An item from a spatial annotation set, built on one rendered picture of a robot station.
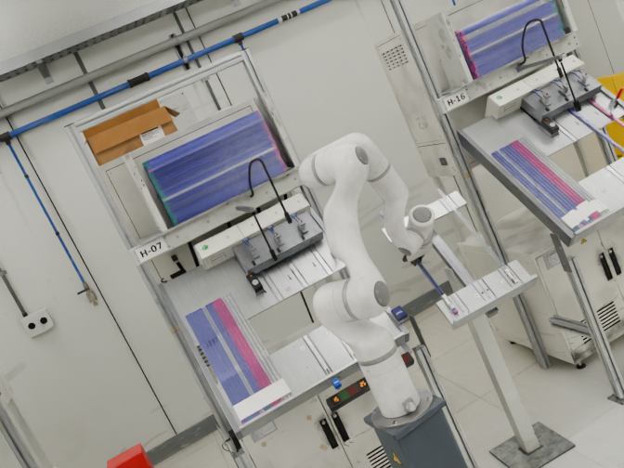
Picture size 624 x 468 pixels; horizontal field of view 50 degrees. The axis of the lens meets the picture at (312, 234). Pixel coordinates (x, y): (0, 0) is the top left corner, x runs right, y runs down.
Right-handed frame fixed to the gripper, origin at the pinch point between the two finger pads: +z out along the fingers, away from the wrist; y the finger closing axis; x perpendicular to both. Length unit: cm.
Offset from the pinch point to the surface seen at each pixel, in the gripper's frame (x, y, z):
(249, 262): -35, 53, 10
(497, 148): -36, -65, 20
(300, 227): -38.6, 28.6, 9.7
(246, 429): 23, 81, 7
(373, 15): -202, -102, 92
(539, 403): 55, -35, 80
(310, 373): 16, 53, 8
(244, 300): -23, 61, 14
